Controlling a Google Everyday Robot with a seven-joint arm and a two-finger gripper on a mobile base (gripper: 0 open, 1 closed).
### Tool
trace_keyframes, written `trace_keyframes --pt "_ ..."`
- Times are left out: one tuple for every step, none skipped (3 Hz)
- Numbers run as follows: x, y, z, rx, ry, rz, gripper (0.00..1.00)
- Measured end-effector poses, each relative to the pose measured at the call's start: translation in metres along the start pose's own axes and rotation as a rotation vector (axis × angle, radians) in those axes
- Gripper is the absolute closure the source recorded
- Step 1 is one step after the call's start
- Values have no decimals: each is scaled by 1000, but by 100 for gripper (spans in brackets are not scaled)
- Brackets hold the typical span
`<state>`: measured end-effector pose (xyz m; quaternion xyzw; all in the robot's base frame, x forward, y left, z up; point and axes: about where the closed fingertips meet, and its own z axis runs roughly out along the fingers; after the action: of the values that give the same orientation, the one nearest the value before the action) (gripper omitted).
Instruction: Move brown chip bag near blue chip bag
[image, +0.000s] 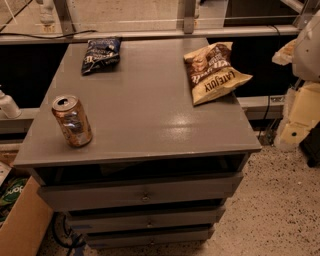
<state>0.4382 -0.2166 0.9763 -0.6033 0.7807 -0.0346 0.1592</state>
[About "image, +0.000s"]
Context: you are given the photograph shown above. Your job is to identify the grey drawer cabinet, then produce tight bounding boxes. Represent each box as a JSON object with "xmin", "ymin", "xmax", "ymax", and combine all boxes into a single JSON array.
[{"xmin": 15, "ymin": 39, "xmax": 261, "ymax": 248}]

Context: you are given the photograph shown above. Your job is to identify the black cables under cabinet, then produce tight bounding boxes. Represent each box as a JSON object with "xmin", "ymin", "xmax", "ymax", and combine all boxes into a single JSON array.
[{"xmin": 50, "ymin": 213, "xmax": 87, "ymax": 256}]

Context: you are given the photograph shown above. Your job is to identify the brown chip bag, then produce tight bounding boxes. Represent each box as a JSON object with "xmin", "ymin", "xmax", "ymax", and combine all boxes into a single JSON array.
[{"xmin": 184, "ymin": 42, "xmax": 252, "ymax": 106}]

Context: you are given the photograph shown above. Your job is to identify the white plastic bottle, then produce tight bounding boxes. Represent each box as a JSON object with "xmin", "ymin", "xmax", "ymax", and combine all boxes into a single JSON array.
[{"xmin": 0, "ymin": 90, "xmax": 21, "ymax": 119}]

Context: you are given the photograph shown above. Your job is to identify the cardboard box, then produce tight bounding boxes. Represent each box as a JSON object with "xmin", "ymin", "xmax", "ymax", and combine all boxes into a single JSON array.
[{"xmin": 0, "ymin": 162, "xmax": 53, "ymax": 256}]

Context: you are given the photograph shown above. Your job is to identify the grey metal rail frame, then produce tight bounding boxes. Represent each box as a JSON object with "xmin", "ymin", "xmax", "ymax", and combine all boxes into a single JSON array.
[{"xmin": 1, "ymin": 0, "xmax": 319, "ymax": 45}]

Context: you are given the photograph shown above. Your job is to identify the black cable on shelf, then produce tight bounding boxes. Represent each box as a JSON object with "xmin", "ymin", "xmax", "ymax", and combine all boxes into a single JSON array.
[{"xmin": 0, "ymin": 29, "xmax": 98, "ymax": 40}]

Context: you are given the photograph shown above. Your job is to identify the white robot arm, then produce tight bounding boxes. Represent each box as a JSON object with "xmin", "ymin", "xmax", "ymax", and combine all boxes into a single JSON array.
[{"xmin": 272, "ymin": 10, "xmax": 320, "ymax": 151}]

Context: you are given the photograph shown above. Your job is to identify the orange soda can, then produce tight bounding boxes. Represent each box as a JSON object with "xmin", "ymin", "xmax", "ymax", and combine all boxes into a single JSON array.
[{"xmin": 52, "ymin": 95, "xmax": 93, "ymax": 148}]

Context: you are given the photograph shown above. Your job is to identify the blue chip bag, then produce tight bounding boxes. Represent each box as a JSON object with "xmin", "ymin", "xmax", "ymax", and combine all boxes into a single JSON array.
[{"xmin": 81, "ymin": 37, "xmax": 122, "ymax": 75}]

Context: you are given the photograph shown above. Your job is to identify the green snack bag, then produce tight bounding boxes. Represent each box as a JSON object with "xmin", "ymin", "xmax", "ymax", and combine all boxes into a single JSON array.
[{"xmin": 0, "ymin": 177, "xmax": 28, "ymax": 224}]

